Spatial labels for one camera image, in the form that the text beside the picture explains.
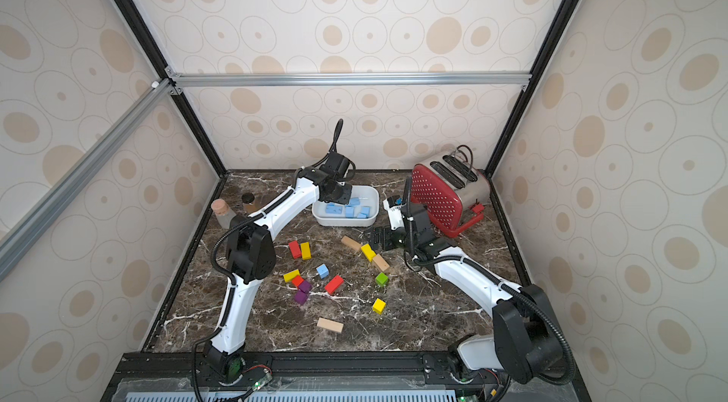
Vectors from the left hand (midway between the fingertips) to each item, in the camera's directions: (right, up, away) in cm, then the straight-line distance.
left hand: (351, 191), depth 97 cm
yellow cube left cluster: (-19, -27, -7) cm, 34 cm away
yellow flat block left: (-15, -21, -2) cm, 26 cm away
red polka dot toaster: (+33, +1, -5) cm, 34 cm away
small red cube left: (-16, -28, -9) cm, 34 cm away
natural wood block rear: (0, -18, +2) cm, 18 cm away
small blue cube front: (+5, -7, +9) cm, 13 cm away
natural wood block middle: (+10, -23, -5) cm, 26 cm away
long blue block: (-8, -6, +10) cm, 14 cm away
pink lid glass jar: (-44, -7, -1) cm, 44 cm away
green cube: (+10, -27, -9) cm, 31 cm away
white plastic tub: (+6, -2, +11) cm, 13 cm away
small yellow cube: (+9, -34, -14) cm, 38 cm away
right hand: (+12, -11, -11) cm, 20 cm away
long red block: (-5, -29, -9) cm, 31 cm away
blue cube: (-1, -7, +9) cm, 12 cm away
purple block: (-15, -32, -12) cm, 37 cm away
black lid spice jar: (-37, -5, +3) cm, 37 cm away
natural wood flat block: (-5, -39, -16) cm, 42 cm away
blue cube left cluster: (-9, -25, -7) cm, 28 cm away
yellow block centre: (+6, -20, -1) cm, 21 cm away
